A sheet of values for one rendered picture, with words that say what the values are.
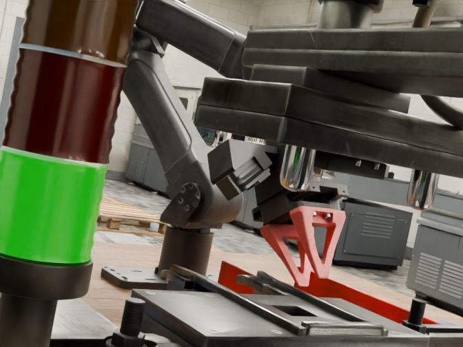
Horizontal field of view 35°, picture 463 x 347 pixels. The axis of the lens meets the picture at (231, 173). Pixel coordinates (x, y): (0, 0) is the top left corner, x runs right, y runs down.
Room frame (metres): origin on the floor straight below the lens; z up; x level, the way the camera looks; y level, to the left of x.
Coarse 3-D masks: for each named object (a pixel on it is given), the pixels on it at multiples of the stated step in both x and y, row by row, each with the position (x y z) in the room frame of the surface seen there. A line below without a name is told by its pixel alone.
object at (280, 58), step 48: (336, 0) 0.51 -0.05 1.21; (288, 48) 0.51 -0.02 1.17; (336, 48) 0.47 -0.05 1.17; (384, 48) 0.43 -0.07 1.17; (432, 48) 0.40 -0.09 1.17; (240, 96) 0.48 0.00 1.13; (288, 96) 0.44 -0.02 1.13; (336, 96) 0.46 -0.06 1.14; (384, 96) 0.51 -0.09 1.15; (288, 144) 0.45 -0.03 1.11; (336, 144) 0.47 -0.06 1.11; (384, 144) 0.49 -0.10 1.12; (432, 144) 0.52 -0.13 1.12; (432, 192) 0.53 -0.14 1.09
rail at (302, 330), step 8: (200, 280) 0.57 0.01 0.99; (208, 280) 0.57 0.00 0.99; (200, 288) 0.57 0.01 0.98; (208, 288) 0.56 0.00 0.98; (216, 288) 0.55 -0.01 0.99; (224, 288) 0.55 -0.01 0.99; (232, 296) 0.54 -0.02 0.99; (240, 296) 0.53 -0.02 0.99; (240, 304) 0.53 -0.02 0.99; (248, 304) 0.52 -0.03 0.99; (256, 304) 0.51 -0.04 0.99; (256, 312) 0.51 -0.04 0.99; (264, 312) 0.50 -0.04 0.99; (272, 312) 0.50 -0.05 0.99; (272, 320) 0.50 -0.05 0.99; (280, 320) 0.49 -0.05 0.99; (288, 320) 0.49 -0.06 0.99; (288, 328) 0.48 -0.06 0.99; (296, 328) 0.47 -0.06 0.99; (304, 328) 0.47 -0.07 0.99
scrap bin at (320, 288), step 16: (224, 272) 0.84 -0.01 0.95; (240, 272) 0.81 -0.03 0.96; (240, 288) 0.81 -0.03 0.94; (304, 288) 0.89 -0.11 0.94; (320, 288) 0.87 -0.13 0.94; (336, 288) 0.85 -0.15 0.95; (352, 288) 0.83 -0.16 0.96; (368, 304) 0.80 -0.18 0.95; (384, 304) 0.79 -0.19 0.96; (400, 320) 0.76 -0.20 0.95; (432, 320) 0.73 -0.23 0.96
